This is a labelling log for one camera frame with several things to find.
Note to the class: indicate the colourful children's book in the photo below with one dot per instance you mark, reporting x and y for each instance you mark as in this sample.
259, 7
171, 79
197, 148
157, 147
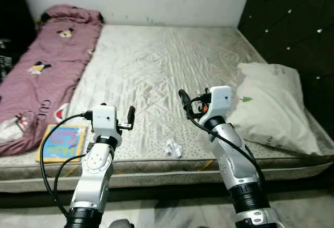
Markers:
62, 144

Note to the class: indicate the white pillow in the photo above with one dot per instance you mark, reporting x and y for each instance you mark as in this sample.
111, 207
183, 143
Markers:
271, 103

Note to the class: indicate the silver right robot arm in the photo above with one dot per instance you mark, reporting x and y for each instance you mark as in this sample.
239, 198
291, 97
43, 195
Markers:
232, 155

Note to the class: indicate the grey patterned mattress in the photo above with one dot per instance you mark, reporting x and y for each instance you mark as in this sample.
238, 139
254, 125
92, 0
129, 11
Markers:
156, 71

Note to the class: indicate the pink cartoon print blanket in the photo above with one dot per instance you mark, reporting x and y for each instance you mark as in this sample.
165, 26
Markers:
47, 71

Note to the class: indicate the grey left robot leg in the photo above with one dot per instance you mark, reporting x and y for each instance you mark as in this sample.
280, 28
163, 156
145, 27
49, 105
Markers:
120, 224

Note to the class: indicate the black tufted headboard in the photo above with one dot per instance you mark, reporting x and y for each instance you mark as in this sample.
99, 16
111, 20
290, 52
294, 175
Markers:
292, 24

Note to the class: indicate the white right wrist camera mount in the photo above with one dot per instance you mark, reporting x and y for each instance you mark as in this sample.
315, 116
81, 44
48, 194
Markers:
219, 100

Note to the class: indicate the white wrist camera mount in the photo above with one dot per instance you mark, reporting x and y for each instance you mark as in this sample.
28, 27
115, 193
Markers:
104, 121
219, 100

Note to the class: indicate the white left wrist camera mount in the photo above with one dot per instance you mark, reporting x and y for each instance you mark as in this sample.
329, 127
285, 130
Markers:
104, 121

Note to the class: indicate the black bed frame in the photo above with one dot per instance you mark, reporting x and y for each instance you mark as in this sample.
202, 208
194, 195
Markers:
156, 199

